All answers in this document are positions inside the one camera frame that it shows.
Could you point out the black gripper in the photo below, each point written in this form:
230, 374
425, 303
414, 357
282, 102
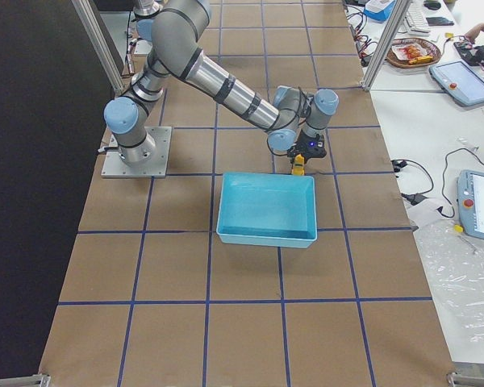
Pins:
305, 142

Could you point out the yellow beetle toy car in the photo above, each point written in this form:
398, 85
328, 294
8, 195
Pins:
298, 170

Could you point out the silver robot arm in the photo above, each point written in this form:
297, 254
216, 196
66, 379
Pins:
294, 121
143, 24

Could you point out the light blue plastic bin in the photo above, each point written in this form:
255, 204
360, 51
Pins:
265, 209

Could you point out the wicker snack basket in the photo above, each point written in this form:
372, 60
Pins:
409, 53

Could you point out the far teach pendant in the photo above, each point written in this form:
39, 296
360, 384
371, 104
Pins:
459, 81

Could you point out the teach pendant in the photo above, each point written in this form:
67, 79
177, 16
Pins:
459, 81
470, 202

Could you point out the near teach pendant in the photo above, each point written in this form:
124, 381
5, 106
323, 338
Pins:
470, 202

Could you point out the clear plastic sheet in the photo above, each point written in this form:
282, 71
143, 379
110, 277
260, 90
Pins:
454, 266

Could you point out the aluminium frame post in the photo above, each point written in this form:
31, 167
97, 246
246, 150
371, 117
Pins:
390, 31
102, 42

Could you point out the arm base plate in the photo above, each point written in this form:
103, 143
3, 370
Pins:
150, 159

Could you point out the right aluminium frame post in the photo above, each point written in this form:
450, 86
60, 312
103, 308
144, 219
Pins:
102, 42

